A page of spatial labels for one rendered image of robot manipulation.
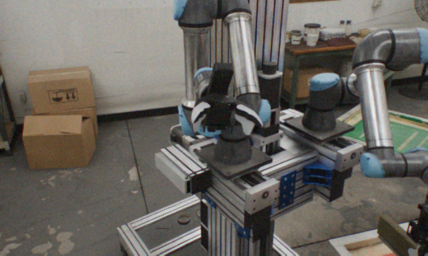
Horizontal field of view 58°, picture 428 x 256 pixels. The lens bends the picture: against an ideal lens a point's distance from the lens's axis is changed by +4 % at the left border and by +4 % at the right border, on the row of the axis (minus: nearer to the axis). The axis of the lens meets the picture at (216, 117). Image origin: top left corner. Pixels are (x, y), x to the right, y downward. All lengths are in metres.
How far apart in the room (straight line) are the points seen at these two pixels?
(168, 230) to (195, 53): 1.71
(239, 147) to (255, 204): 0.21
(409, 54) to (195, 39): 0.69
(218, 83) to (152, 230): 1.99
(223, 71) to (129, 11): 3.70
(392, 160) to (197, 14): 0.73
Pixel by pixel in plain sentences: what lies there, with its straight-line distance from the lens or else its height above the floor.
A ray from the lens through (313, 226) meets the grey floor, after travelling 3.18.
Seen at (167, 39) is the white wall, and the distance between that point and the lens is 4.64.
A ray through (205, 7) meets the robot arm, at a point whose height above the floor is 1.83.
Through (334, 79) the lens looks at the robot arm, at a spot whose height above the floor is 1.49.
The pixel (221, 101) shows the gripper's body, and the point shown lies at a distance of 0.87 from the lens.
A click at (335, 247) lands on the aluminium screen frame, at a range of 1.55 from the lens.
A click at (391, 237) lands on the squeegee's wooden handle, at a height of 1.10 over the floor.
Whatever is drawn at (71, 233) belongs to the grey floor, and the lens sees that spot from 3.23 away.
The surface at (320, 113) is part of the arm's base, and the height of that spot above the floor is 1.33.
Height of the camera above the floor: 2.02
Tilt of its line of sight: 25 degrees down
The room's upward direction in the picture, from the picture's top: straight up
